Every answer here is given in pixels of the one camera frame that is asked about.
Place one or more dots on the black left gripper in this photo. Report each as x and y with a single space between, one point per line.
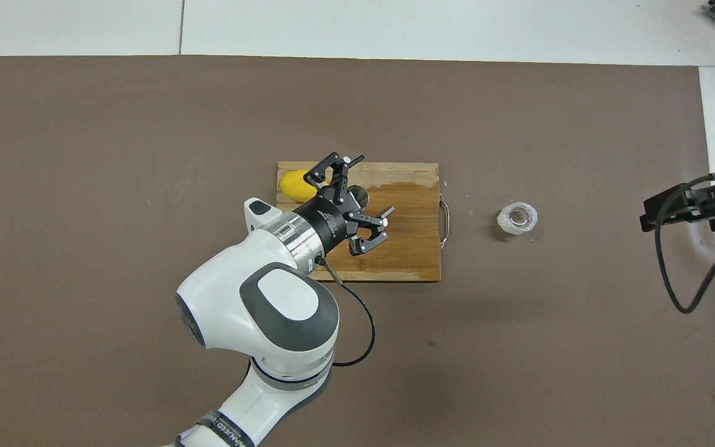
329 220

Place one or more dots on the steel cocktail jigger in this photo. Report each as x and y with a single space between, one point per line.
362 197

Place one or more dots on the clear glass cup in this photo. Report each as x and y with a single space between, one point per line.
517 218

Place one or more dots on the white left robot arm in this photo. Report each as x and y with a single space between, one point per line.
283 298

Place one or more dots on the yellow lemon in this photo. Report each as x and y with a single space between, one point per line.
292 185

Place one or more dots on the wooden cutting board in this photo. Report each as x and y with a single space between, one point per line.
413 242

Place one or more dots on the brown table mat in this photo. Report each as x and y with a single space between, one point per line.
84 186

